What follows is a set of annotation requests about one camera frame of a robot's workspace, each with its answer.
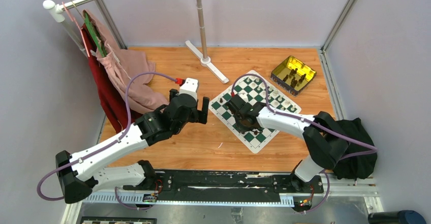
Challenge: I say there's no yellow tin box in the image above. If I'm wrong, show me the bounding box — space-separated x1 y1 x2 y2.
270 55 317 97

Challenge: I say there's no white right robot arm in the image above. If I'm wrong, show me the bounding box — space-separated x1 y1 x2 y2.
226 95 350 192

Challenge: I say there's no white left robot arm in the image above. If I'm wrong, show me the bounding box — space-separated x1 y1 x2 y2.
56 89 209 204

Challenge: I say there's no green white chess mat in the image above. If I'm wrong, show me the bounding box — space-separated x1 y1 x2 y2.
208 70 303 154

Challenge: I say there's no white clothes rack stand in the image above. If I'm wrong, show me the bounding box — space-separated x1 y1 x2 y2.
185 0 229 84

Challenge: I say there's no pink cloth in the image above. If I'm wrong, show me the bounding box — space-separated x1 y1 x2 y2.
83 10 168 114

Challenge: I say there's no red cloth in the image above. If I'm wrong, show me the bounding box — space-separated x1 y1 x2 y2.
80 24 142 134

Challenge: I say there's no green hanger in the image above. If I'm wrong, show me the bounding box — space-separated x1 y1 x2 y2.
83 11 107 57

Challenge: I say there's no black cloth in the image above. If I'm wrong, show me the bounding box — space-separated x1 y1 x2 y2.
331 117 378 180

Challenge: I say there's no white rack bar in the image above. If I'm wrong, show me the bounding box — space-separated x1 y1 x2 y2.
43 0 149 56

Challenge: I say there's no dark blue cylinder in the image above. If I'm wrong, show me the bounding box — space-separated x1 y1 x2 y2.
367 210 427 224

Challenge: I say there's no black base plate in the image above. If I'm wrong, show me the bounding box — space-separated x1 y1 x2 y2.
122 169 324 203

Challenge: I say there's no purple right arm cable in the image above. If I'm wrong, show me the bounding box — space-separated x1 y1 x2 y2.
230 73 379 213

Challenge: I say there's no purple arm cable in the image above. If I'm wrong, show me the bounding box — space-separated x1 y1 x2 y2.
36 72 184 211
230 73 379 213

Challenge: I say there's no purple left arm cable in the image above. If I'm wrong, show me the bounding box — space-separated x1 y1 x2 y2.
36 72 184 211

